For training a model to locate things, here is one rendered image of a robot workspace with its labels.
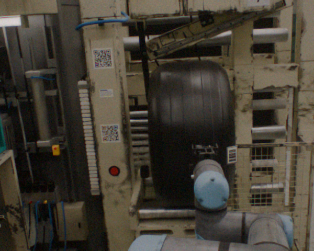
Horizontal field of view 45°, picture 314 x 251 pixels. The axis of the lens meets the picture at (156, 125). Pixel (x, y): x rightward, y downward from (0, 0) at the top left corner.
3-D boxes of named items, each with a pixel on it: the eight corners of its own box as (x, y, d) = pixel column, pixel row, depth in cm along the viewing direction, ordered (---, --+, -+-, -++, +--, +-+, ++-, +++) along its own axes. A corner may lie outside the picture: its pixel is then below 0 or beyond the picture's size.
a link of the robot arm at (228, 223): (241, 259, 85) (242, 213, 83) (192, 253, 88) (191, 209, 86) (243, 242, 92) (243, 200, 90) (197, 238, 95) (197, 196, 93)
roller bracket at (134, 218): (130, 231, 146) (127, 209, 143) (139, 186, 184) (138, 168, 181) (138, 231, 146) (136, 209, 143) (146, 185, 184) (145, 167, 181)
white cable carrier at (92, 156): (91, 194, 156) (77, 81, 143) (94, 189, 161) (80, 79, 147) (102, 194, 156) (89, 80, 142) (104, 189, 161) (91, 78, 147)
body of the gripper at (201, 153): (217, 143, 108) (222, 153, 96) (218, 171, 110) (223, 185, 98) (190, 144, 109) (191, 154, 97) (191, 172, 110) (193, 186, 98)
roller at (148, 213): (137, 220, 151) (136, 216, 147) (137, 209, 153) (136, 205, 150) (225, 217, 148) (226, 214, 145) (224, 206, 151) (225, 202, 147)
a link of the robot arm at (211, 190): (194, 214, 83) (194, 177, 82) (193, 196, 94) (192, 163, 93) (231, 214, 83) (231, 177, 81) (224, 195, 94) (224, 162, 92)
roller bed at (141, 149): (117, 169, 194) (111, 113, 185) (121, 158, 208) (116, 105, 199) (155, 167, 192) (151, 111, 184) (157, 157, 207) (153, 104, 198)
